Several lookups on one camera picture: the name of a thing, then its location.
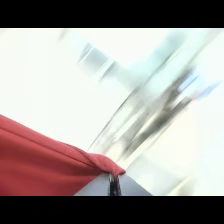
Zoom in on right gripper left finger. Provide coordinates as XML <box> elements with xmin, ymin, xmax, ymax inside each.
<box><xmin>73</xmin><ymin>171</ymin><xmax>114</xmax><ymax>197</ymax></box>

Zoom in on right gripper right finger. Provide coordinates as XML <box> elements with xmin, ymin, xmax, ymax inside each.
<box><xmin>112</xmin><ymin>173</ymin><xmax>153</xmax><ymax>197</ymax></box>

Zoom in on red garment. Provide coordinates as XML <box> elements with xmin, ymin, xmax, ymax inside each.
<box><xmin>0</xmin><ymin>114</ymin><xmax>127</xmax><ymax>197</ymax></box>

